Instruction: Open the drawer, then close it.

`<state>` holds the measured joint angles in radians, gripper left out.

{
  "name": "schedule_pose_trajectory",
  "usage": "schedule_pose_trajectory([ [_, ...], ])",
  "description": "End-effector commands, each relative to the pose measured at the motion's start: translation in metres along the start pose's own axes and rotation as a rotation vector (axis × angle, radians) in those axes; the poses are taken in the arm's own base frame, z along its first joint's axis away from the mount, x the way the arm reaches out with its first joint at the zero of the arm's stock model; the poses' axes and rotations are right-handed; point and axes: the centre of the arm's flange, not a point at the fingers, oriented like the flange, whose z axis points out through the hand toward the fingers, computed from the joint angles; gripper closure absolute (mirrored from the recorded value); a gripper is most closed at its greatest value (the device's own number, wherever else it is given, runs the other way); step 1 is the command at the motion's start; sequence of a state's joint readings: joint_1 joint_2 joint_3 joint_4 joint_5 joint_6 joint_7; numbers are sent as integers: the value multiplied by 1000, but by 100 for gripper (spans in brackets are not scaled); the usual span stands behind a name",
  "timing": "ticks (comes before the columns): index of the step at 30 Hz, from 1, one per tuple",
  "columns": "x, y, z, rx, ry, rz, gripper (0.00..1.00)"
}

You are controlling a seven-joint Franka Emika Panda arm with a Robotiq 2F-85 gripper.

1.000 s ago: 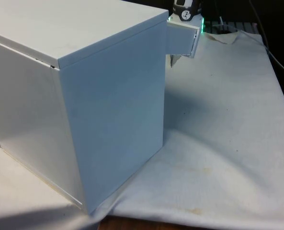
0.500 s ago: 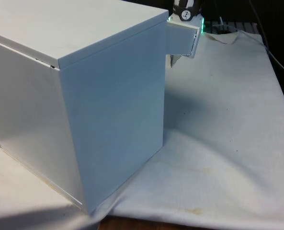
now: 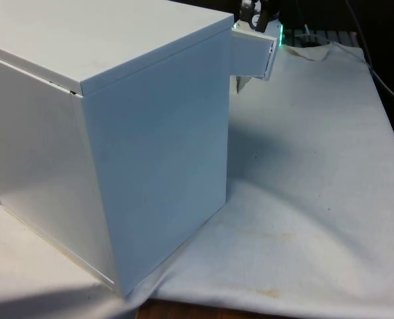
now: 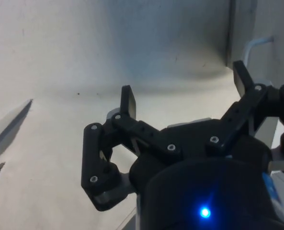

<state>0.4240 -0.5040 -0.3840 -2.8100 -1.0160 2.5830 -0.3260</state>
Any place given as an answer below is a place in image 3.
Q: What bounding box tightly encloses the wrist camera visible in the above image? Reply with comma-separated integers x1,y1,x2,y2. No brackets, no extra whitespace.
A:
239,0,258,23

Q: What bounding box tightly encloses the white drawer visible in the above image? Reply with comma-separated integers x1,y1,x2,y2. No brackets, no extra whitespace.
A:
230,28,281,82

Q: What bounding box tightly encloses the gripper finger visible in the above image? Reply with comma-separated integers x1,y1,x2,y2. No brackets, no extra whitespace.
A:
252,10,269,33

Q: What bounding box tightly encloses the white chest of drawers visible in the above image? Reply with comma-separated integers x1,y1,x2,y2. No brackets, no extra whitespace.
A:
0,0,235,298

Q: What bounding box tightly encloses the grey cable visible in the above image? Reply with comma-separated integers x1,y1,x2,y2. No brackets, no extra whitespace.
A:
345,0,394,105

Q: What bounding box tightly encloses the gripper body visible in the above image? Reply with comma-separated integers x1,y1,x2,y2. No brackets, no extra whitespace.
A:
256,0,281,21

